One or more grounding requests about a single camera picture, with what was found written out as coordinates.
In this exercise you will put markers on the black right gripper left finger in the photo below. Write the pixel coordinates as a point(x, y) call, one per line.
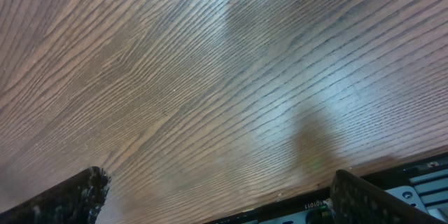
point(77, 200)

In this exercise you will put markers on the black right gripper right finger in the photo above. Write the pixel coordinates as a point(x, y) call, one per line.
point(356, 201)

